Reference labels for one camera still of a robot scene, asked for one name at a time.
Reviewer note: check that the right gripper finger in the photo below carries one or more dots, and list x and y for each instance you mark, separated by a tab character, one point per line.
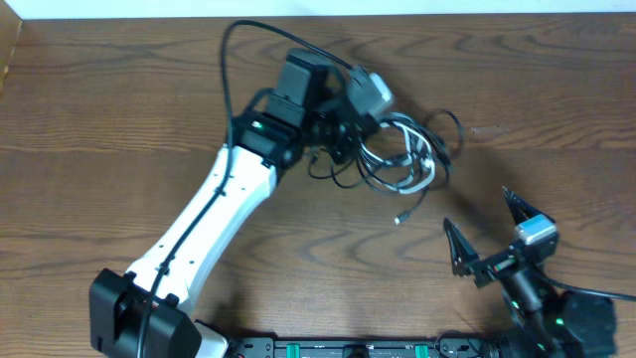
462	255
520	209

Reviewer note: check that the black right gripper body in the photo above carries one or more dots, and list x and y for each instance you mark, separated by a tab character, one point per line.
495	267

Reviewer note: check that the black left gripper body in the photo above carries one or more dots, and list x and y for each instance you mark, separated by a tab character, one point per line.
330	126

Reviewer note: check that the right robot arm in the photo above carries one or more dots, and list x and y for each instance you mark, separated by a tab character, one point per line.
573	323

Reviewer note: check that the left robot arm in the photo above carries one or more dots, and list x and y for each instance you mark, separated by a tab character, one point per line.
147	311

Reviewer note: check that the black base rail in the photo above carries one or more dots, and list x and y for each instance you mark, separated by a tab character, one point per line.
444	346

